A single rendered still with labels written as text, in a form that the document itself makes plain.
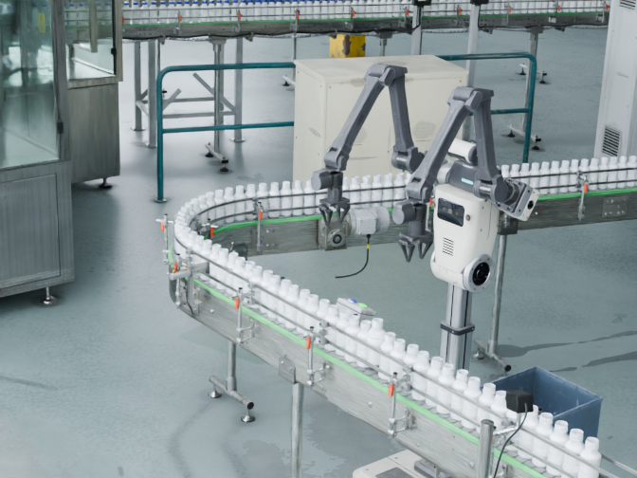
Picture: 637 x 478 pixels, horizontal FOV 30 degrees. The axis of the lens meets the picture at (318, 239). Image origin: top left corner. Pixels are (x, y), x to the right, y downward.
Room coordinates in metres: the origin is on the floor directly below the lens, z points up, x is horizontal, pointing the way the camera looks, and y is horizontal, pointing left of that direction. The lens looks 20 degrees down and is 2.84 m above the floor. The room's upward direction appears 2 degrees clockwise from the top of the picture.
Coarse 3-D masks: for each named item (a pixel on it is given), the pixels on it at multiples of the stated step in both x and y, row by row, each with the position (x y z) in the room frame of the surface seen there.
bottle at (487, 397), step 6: (486, 384) 3.40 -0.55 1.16; (492, 384) 3.40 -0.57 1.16; (486, 390) 3.37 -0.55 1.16; (492, 390) 3.37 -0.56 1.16; (480, 396) 3.39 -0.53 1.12; (486, 396) 3.37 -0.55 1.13; (492, 396) 3.37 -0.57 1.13; (480, 402) 3.38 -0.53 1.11; (486, 402) 3.36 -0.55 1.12; (492, 402) 3.36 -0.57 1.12; (480, 408) 3.37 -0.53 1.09; (480, 414) 3.37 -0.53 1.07; (486, 414) 3.36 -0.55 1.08; (480, 420) 3.37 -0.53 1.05
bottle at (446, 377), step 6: (444, 366) 3.52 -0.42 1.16; (450, 366) 3.54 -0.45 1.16; (444, 372) 3.51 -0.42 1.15; (450, 372) 3.51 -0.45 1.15; (438, 378) 3.52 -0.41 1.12; (444, 378) 3.50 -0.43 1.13; (450, 378) 3.50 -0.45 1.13; (456, 378) 3.52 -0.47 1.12; (450, 384) 3.49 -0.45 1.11; (438, 390) 3.51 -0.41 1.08; (444, 390) 3.50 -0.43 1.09; (438, 396) 3.51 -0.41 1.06; (444, 396) 3.50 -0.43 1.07; (450, 396) 3.50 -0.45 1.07; (444, 402) 3.50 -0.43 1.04; (450, 402) 3.50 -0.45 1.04; (438, 408) 3.51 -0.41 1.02; (444, 408) 3.49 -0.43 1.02
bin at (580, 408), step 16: (528, 368) 3.98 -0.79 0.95; (496, 384) 3.86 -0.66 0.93; (512, 384) 3.92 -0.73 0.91; (528, 384) 3.98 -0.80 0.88; (544, 384) 3.96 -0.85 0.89; (560, 384) 3.90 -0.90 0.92; (544, 400) 3.96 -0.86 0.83; (560, 400) 3.90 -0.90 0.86; (576, 400) 3.84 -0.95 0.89; (592, 400) 3.73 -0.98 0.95; (560, 416) 3.62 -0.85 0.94; (576, 416) 3.68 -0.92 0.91; (592, 416) 3.74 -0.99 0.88; (592, 432) 3.75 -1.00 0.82
